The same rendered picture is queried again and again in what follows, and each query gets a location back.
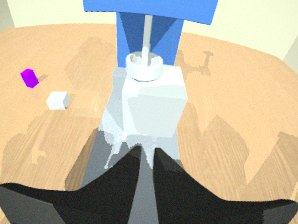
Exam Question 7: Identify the small purple block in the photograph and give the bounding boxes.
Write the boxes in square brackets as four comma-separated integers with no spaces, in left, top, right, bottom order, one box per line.
[20,69,39,88]

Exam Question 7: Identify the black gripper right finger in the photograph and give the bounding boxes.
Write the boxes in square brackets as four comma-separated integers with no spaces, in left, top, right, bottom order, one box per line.
[153,147,298,224]

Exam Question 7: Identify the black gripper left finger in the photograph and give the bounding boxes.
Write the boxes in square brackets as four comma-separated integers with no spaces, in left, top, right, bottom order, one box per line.
[0,145,142,224]

